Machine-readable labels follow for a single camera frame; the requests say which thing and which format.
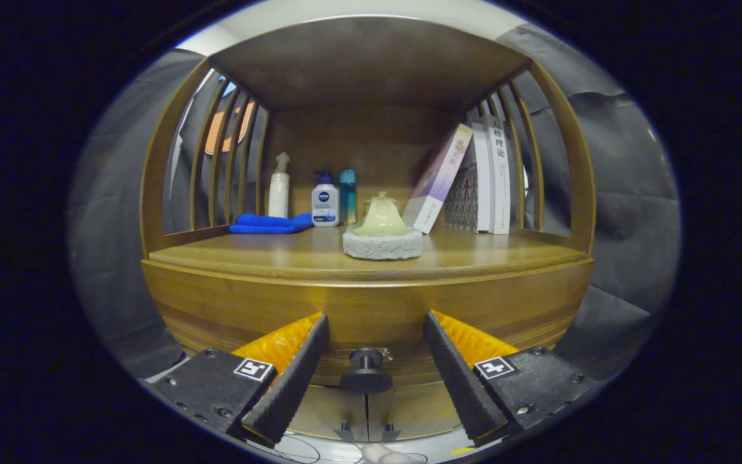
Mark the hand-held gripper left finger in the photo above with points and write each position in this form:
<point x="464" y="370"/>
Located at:
<point x="295" y="380"/>

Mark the wooden cabinet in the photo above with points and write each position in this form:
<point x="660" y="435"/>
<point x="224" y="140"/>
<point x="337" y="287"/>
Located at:
<point x="371" y="58"/>

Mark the white bottle with blue cap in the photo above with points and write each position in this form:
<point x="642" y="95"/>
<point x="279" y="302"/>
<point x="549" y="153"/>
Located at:
<point x="325" y="206"/>

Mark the wooden countertop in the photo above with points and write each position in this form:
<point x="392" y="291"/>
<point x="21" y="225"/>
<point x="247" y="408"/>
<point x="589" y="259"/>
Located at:
<point x="268" y="258"/>

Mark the blue folded cloth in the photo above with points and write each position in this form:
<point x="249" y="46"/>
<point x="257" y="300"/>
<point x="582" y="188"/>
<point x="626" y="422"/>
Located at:
<point x="268" y="223"/>

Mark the wooden cabinet door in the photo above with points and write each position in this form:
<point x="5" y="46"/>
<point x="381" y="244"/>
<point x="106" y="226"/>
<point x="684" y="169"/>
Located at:
<point x="332" y="412"/>
<point x="416" y="409"/>

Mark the patterned cover book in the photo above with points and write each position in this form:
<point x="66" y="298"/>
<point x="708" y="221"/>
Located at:
<point x="464" y="193"/>

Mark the purple cover book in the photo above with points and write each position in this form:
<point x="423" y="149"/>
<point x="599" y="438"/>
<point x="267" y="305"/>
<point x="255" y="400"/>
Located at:
<point x="438" y="177"/>

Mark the white spine book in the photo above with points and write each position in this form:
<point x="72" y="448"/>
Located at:
<point x="500" y="193"/>

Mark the white pump bottle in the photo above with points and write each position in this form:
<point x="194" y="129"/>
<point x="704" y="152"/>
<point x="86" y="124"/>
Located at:
<point x="279" y="196"/>

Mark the yellow tape piece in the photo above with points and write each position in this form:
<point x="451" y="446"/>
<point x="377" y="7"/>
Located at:
<point x="462" y="451"/>

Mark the teal translucent bottle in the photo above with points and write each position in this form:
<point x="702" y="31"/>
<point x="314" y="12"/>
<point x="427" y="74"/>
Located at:
<point x="347" y="200"/>

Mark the pale green scrub brush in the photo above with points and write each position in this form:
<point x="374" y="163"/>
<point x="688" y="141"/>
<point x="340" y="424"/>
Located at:
<point x="380" y="245"/>

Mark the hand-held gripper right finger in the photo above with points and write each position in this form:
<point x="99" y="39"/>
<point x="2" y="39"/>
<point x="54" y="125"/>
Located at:
<point x="460" y="386"/>

